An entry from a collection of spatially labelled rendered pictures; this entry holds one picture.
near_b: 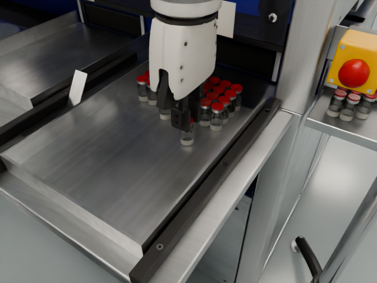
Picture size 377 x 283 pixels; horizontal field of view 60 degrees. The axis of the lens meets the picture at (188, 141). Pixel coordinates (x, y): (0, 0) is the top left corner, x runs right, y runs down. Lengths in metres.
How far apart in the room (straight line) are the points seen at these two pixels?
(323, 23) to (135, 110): 0.34
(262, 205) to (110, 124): 0.43
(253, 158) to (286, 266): 0.97
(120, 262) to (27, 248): 1.18
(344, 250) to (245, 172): 0.63
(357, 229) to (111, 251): 0.72
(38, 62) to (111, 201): 0.45
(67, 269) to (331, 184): 1.27
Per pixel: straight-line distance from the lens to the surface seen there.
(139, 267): 0.38
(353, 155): 1.99
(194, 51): 0.41
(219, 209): 0.45
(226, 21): 0.60
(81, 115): 0.60
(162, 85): 0.42
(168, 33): 0.39
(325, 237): 1.57
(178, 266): 0.40
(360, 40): 0.55
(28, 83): 0.75
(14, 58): 0.86
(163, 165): 0.49
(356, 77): 0.52
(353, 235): 1.01
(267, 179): 0.75
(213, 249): 1.11
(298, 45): 0.57
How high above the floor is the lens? 1.24
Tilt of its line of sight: 42 degrees down
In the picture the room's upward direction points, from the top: straight up
